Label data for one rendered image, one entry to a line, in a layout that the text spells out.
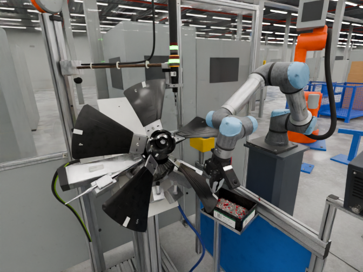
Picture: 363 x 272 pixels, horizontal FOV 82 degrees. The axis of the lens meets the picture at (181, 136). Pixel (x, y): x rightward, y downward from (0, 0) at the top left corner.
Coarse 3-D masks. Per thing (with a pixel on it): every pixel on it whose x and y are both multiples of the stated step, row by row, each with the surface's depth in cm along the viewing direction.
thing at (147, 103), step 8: (152, 80) 105; (160, 80) 104; (128, 88) 105; (144, 88) 104; (152, 88) 103; (160, 88) 102; (128, 96) 105; (136, 96) 103; (144, 96) 102; (152, 96) 101; (160, 96) 100; (136, 104) 103; (144, 104) 101; (152, 104) 100; (160, 104) 99; (136, 112) 102; (144, 112) 100; (152, 112) 98; (160, 112) 97; (144, 120) 99; (152, 120) 98
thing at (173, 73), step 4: (172, 68) 87; (176, 68) 87; (172, 72) 88; (176, 72) 88; (172, 76) 88; (176, 76) 88; (172, 80) 89; (176, 80) 89; (172, 88) 90; (176, 88) 90
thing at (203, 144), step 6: (192, 138) 146; (198, 138) 139; (204, 138) 138; (210, 138) 138; (192, 144) 147; (198, 144) 140; (204, 144) 137; (210, 144) 139; (204, 150) 138; (210, 150) 141
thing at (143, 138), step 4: (136, 136) 89; (140, 136) 90; (144, 136) 90; (132, 140) 90; (136, 140) 90; (140, 140) 91; (144, 140) 91; (132, 144) 91; (136, 144) 91; (140, 144) 91; (144, 144) 92; (132, 148) 91; (136, 148) 92; (140, 148) 92; (144, 148) 93; (132, 152) 92; (136, 152) 92; (140, 152) 93
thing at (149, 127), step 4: (156, 120) 97; (152, 124) 98; (156, 124) 97; (160, 124) 96; (148, 128) 99; (156, 128) 97; (160, 128) 96; (148, 132) 98; (152, 132) 97; (148, 136) 98
